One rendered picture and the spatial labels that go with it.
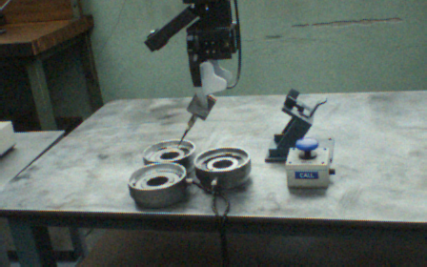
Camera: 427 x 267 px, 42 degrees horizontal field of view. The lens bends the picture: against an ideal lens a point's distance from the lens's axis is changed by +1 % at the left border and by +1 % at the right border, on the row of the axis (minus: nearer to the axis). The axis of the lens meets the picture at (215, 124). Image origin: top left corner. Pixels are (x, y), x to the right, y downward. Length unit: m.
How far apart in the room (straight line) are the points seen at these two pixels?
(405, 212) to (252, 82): 1.84
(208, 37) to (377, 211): 0.41
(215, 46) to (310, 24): 1.59
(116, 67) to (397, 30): 1.36
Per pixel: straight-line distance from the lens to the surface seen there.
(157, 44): 1.02
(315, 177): 0.96
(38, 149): 1.68
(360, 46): 2.57
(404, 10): 2.54
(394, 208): 0.92
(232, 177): 0.97
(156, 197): 0.95
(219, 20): 0.99
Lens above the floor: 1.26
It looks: 21 degrees down
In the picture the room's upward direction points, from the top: 7 degrees counter-clockwise
